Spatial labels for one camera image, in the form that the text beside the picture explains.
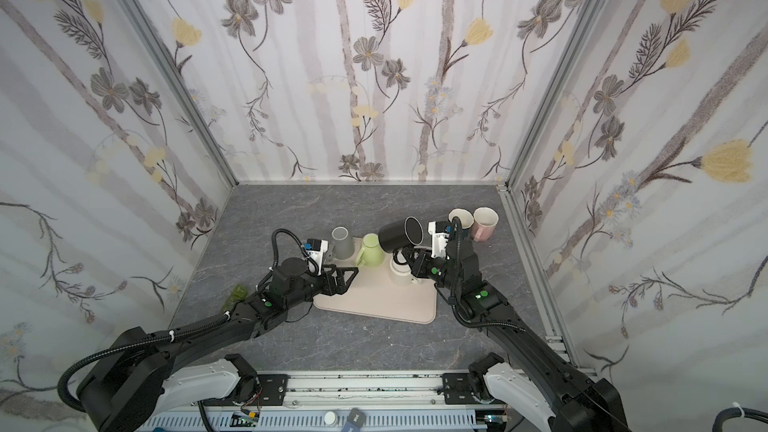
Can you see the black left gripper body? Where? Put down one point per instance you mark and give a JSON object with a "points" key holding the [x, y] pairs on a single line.
{"points": [[328, 279]]}

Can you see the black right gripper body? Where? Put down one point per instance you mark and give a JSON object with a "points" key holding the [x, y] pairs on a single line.
{"points": [[425, 264]]}

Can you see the black mug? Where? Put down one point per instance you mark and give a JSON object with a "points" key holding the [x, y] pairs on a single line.
{"points": [[400, 234]]}

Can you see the dark green mug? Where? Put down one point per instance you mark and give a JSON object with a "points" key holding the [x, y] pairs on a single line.
{"points": [[464, 216]]}

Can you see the pink mug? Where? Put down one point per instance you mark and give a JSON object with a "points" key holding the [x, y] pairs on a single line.
{"points": [[485, 222]]}

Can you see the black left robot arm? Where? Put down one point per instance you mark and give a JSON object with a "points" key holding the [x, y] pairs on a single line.
{"points": [[121, 387]]}

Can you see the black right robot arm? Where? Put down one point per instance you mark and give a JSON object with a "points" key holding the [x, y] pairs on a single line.
{"points": [[546, 390]]}

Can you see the white mug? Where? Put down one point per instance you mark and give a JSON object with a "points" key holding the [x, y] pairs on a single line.
{"points": [[401, 274]]}

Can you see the light green mug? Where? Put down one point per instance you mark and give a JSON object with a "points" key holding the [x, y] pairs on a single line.
{"points": [[371, 253]]}

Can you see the grey mug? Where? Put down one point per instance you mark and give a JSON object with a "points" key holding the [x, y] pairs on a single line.
{"points": [[343, 246]]}

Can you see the beige plastic tray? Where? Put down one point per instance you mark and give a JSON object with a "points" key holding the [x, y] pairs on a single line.
{"points": [[373, 294]]}

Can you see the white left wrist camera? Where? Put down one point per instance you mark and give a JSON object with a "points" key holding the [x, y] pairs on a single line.
{"points": [[317, 250]]}

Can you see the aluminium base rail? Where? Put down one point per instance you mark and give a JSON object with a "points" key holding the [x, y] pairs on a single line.
{"points": [[233, 380]]}

